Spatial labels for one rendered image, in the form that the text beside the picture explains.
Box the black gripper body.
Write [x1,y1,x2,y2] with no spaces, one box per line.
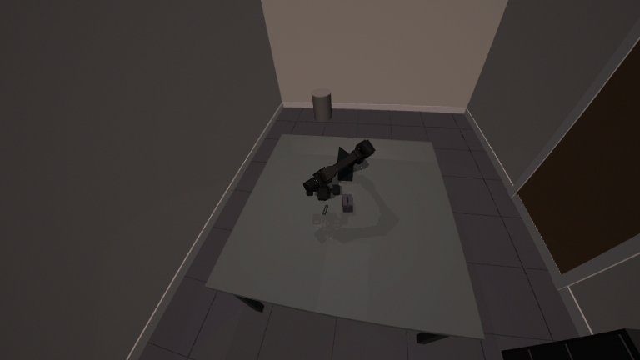
[306,185,340,196]

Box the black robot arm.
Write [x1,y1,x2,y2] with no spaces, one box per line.
[303,139,376,201]

